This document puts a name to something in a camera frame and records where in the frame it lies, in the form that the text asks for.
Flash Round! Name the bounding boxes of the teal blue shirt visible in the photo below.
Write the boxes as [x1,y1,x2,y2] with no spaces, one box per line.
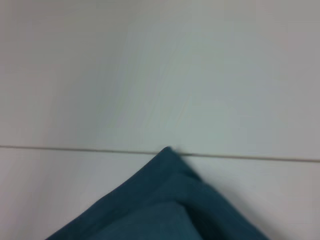
[46,146,271,240]

